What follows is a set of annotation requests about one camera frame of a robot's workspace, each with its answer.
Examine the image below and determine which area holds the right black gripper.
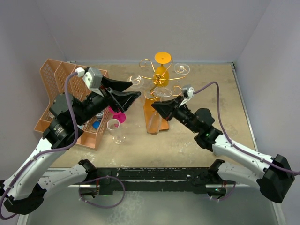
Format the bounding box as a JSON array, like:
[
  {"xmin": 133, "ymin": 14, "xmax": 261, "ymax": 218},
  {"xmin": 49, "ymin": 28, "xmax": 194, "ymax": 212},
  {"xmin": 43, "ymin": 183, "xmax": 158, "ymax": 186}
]
[{"xmin": 152, "ymin": 95, "xmax": 199, "ymax": 133}]

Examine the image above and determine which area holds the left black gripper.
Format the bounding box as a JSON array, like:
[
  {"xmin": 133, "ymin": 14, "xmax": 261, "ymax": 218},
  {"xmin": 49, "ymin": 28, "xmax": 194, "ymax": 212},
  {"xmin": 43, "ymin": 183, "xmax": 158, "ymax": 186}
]
[{"xmin": 73, "ymin": 75, "xmax": 140, "ymax": 126}]

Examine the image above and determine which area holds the clear wine glass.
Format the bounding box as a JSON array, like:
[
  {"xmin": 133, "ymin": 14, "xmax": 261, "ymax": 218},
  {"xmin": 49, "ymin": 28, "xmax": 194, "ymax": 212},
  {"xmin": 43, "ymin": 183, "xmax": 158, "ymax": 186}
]
[
  {"xmin": 173, "ymin": 63, "xmax": 190, "ymax": 80},
  {"xmin": 127, "ymin": 75, "xmax": 144, "ymax": 104}
]

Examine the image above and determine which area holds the pink plastic wine glass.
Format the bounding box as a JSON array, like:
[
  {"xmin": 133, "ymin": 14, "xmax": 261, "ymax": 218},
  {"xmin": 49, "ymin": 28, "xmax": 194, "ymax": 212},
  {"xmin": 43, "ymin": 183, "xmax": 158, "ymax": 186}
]
[{"xmin": 108, "ymin": 106, "xmax": 126, "ymax": 123}]

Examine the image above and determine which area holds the yellow plastic wine glass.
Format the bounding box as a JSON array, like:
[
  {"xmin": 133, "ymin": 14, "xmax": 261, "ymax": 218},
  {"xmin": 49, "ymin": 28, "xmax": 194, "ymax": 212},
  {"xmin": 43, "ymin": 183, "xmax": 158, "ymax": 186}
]
[{"xmin": 152, "ymin": 52, "xmax": 173, "ymax": 87}]

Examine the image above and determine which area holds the clear champagne flute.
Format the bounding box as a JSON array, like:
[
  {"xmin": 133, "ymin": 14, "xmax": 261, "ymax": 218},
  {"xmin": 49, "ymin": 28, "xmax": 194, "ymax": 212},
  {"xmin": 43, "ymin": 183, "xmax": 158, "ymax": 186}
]
[{"xmin": 149, "ymin": 111, "xmax": 162, "ymax": 135}]

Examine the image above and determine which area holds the small clear glass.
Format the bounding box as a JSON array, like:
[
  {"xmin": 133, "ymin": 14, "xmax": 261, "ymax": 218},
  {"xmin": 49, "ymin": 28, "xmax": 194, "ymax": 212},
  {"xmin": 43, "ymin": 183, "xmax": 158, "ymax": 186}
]
[{"xmin": 154, "ymin": 87, "xmax": 172, "ymax": 98}]

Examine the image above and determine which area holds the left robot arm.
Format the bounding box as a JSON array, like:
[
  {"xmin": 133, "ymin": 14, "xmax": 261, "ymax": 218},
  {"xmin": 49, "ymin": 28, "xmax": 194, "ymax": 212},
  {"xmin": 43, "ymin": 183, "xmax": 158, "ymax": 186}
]
[{"xmin": 0, "ymin": 76, "xmax": 140, "ymax": 216}]

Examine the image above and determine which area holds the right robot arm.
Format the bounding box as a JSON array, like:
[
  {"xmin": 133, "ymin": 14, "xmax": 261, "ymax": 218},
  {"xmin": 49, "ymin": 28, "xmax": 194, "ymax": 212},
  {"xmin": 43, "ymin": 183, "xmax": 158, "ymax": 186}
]
[{"xmin": 151, "ymin": 97, "xmax": 295, "ymax": 203}]

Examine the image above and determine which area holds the round white blue tin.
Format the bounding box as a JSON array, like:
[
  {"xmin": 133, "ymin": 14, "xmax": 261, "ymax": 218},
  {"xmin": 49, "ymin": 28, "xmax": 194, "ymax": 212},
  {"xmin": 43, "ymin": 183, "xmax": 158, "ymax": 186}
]
[{"xmin": 95, "ymin": 111, "xmax": 104, "ymax": 119}]

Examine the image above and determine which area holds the clear glass left front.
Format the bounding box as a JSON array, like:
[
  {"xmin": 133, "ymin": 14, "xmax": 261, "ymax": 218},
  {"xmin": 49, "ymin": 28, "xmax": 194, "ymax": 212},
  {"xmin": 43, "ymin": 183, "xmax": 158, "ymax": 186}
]
[{"xmin": 106, "ymin": 119, "xmax": 126, "ymax": 145}]

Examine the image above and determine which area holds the blue cap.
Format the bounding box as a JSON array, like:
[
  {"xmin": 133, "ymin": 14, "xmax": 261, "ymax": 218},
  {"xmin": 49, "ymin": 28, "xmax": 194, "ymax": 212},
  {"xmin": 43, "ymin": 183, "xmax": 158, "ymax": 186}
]
[{"xmin": 92, "ymin": 120, "xmax": 101, "ymax": 130}]

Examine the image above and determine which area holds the orange plastic file organizer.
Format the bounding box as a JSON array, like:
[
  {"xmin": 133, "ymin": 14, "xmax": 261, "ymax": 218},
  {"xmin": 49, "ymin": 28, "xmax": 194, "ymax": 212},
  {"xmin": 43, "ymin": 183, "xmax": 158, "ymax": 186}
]
[{"xmin": 34, "ymin": 59, "xmax": 110, "ymax": 149}]

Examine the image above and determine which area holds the gold wire wine glass rack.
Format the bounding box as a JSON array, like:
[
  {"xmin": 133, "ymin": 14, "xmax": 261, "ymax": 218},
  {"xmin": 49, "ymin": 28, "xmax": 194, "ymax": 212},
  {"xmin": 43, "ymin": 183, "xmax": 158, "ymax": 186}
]
[{"xmin": 139, "ymin": 59, "xmax": 190, "ymax": 135}]

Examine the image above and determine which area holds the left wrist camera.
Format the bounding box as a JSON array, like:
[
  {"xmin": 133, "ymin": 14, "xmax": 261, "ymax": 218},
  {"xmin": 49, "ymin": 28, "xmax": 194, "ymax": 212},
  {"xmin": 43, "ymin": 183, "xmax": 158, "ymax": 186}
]
[{"xmin": 75, "ymin": 67, "xmax": 103, "ymax": 93}]

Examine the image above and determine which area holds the black table front rail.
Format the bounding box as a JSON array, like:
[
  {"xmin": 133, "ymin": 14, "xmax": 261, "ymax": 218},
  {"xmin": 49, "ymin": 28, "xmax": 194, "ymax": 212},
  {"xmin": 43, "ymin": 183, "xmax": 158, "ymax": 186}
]
[{"xmin": 46, "ymin": 160, "xmax": 258, "ymax": 195}]

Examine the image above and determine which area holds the purple cable loop under table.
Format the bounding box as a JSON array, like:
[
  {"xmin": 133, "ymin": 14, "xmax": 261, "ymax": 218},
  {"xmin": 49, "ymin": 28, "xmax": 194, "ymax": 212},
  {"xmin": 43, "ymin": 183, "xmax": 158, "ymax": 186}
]
[{"xmin": 78, "ymin": 175, "xmax": 127, "ymax": 209}]

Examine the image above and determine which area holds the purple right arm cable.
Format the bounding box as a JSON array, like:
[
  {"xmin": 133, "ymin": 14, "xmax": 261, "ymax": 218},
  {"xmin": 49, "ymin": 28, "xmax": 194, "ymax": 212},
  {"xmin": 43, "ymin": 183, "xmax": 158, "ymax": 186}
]
[{"xmin": 193, "ymin": 81, "xmax": 300, "ymax": 175}]

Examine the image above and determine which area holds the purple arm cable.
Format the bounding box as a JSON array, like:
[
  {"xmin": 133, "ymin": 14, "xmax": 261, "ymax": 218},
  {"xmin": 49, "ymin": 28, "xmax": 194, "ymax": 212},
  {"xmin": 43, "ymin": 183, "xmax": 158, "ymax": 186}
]
[
  {"xmin": 0, "ymin": 71, "xmax": 83, "ymax": 220},
  {"xmin": 193, "ymin": 81, "xmax": 300, "ymax": 175}
]

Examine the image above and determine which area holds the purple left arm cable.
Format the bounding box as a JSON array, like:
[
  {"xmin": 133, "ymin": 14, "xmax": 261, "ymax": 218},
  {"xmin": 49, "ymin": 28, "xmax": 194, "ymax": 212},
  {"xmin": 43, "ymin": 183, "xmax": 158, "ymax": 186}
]
[{"xmin": 0, "ymin": 71, "xmax": 83, "ymax": 220}]

